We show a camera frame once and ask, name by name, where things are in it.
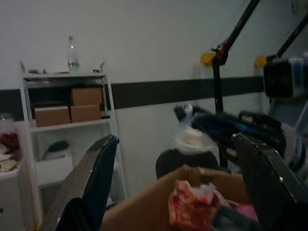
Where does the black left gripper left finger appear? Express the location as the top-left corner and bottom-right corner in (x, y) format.
(40, 134), (120, 231)

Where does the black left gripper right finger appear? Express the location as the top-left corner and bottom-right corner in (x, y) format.
(231, 133), (308, 231)

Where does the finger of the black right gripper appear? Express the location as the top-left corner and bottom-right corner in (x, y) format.
(209, 131), (244, 150)
(192, 107), (241, 130)

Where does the clear plastic bag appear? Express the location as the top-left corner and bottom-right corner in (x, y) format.
(172, 102), (218, 156)

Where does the pink plastic bag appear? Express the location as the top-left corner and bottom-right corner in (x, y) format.
(222, 201), (257, 223)

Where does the white storage box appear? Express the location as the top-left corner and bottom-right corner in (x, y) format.
(35, 154), (74, 186)

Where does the black rounded cap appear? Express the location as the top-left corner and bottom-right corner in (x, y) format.
(42, 141), (70, 160)

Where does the white metal shelf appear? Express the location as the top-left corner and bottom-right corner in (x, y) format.
(20, 61), (128, 217)

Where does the large brown cardboard box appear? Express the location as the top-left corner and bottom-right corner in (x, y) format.
(100, 165), (256, 231)

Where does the black chair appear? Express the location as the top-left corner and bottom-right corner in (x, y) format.
(155, 148), (220, 180)

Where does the crumpled red gold wrapper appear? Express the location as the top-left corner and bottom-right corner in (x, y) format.
(167, 180), (228, 231)

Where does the white drawer cabinet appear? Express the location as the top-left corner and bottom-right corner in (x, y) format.
(0, 156), (34, 231)

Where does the red patterned packet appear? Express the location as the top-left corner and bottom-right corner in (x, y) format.
(0, 132), (20, 154)

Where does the clear glass jar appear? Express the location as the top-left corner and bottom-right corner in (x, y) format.
(0, 113), (15, 135)

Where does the clear plastic water bottle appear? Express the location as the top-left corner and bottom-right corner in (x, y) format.
(66, 35), (80, 73)

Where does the black metal stand frame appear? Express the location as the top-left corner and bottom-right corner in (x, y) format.
(201, 0), (308, 169)

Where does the grey printed plastic bracket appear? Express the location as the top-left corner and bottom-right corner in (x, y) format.
(210, 204), (262, 231)

